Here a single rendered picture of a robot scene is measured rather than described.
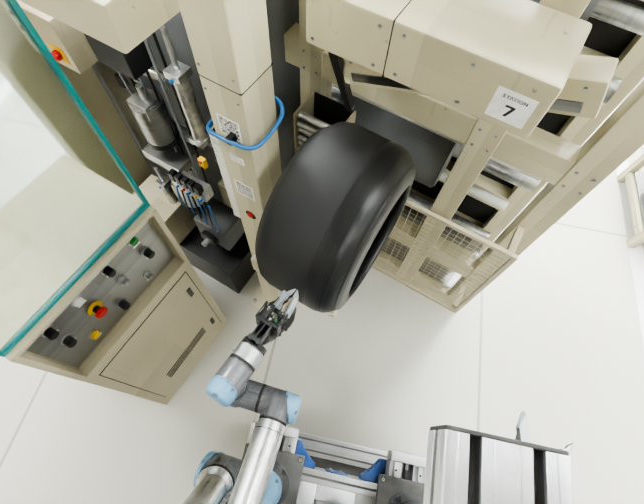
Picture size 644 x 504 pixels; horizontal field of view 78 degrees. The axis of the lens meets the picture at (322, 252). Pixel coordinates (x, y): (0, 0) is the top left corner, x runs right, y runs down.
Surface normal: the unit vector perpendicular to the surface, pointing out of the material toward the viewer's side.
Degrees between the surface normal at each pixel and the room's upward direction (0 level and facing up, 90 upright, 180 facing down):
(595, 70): 18
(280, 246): 56
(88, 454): 0
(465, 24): 0
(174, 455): 0
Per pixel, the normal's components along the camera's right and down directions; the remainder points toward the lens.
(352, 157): 0.07, -0.49
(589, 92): -0.52, 0.76
